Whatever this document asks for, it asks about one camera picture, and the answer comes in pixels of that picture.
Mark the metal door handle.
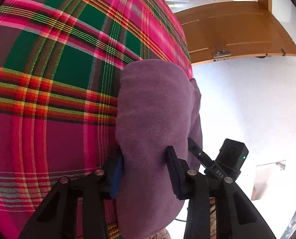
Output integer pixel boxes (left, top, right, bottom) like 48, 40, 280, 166
211, 42, 231, 60

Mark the purple fleece garment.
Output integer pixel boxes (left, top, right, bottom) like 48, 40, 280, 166
115, 59, 202, 238

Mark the wooden room door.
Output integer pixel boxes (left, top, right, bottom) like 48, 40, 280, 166
175, 2, 296, 65

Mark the pink plaid tablecloth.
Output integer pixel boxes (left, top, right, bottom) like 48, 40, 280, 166
0, 0, 192, 238

